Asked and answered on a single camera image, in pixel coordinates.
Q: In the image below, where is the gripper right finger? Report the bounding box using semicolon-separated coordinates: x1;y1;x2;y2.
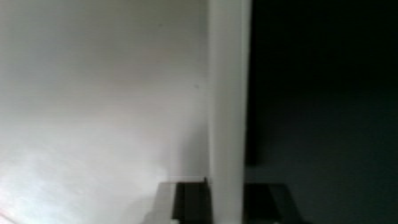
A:
244;183;311;224

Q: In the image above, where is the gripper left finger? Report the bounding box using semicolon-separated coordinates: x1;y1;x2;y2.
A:
155;179;213;224

